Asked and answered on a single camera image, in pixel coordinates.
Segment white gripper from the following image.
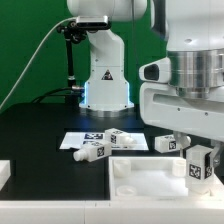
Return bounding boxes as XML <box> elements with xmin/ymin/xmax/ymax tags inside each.
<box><xmin>140</xmin><ymin>82</ymin><xmax>224</xmax><ymax>167</ymax></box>

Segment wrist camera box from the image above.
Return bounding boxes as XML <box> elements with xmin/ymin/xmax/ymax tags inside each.
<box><xmin>139</xmin><ymin>57</ymin><xmax>171</xmax><ymax>83</ymax></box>

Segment silver camera bar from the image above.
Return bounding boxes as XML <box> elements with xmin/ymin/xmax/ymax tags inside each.
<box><xmin>76</xmin><ymin>16</ymin><xmax>110</xmax><ymax>30</ymax></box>

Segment white tag sheet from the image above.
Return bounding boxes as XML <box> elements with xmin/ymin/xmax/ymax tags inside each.
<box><xmin>60</xmin><ymin>132</ymin><xmax>148</xmax><ymax>150</ymax></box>

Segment black camera stand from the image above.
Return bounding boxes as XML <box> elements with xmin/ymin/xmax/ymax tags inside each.
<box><xmin>56</xmin><ymin>21</ymin><xmax>87</xmax><ymax>108</ymax></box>

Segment black cables on table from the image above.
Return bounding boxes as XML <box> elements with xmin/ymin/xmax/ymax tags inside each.
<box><xmin>31</xmin><ymin>85</ymin><xmax>84</xmax><ymax>104</ymax></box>

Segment grey cable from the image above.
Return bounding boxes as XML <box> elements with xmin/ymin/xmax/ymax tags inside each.
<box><xmin>0</xmin><ymin>18</ymin><xmax>77</xmax><ymax>113</ymax></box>

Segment white square tabletop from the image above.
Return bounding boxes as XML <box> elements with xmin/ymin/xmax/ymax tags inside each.
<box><xmin>107</xmin><ymin>156</ymin><xmax>224</xmax><ymax>202</ymax></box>

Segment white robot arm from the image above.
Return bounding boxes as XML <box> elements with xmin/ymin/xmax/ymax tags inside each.
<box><xmin>67</xmin><ymin>0</ymin><xmax>224</xmax><ymax>167</ymax></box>

